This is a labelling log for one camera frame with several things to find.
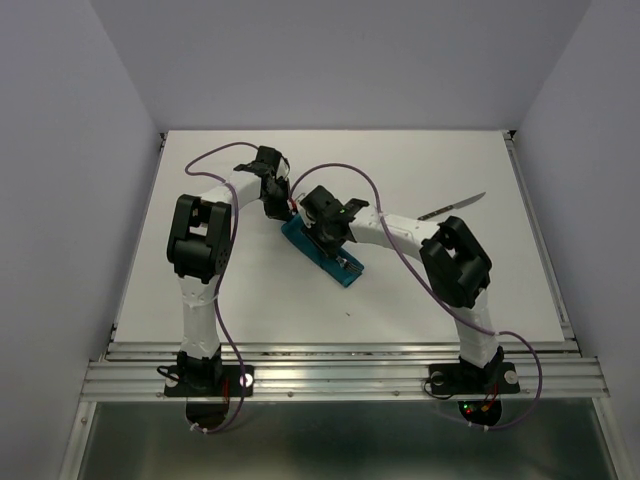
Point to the metal knife black handle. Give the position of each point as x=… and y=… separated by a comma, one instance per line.
x=457, y=205

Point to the teal cloth napkin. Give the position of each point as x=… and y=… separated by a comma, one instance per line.
x=293, y=232

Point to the aluminium rail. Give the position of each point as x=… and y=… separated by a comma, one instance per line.
x=341, y=372
x=547, y=265

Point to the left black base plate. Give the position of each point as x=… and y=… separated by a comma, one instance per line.
x=231, y=383

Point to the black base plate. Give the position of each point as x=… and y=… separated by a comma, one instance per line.
x=456, y=379
x=231, y=383

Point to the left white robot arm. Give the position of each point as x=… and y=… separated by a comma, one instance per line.
x=199, y=248

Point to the aluminium front rail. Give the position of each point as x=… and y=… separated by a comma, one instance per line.
x=341, y=372

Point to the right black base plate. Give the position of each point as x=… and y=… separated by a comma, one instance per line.
x=456, y=379

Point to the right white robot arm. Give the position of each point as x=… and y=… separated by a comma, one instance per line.
x=457, y=267

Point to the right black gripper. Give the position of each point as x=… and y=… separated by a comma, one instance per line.
x=329, y=247

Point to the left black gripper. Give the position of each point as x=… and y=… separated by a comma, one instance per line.
x=281, y=211

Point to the aluminium right side rail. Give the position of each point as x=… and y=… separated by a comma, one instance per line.
x=547, y=265

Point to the metal fork black handle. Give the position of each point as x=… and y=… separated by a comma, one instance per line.
x=333, y=259

